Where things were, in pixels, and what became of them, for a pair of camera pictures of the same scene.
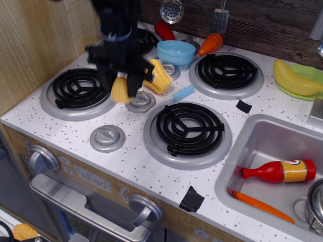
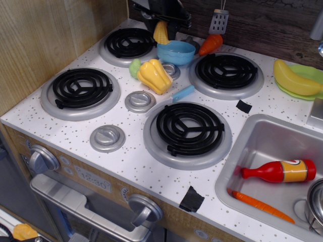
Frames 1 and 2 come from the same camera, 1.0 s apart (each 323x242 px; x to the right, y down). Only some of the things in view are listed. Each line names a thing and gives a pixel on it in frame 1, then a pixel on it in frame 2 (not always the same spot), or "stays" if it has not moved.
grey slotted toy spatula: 219,20 stays
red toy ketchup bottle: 282,171 stays
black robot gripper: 113,55 → 172,10
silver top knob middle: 144,102 stays
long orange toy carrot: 261,206 stays
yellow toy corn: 119,91 → 161,33
